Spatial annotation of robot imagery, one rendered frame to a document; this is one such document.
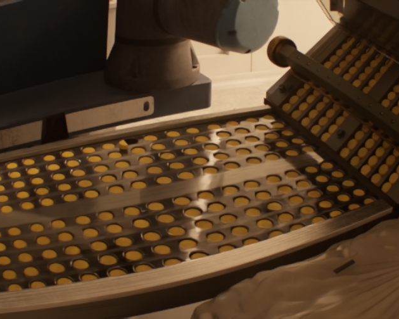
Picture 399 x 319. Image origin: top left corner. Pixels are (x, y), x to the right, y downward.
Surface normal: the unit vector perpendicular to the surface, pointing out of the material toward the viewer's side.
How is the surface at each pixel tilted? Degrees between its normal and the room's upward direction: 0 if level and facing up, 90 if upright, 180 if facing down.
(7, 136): 90
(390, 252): 17
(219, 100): 0
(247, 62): 90
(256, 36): 95
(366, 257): 39
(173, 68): 70
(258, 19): 95
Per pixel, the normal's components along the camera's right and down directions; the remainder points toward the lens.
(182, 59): 0.68, 0.00
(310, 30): 0.43, 0.42
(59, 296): 0.02, -0.89
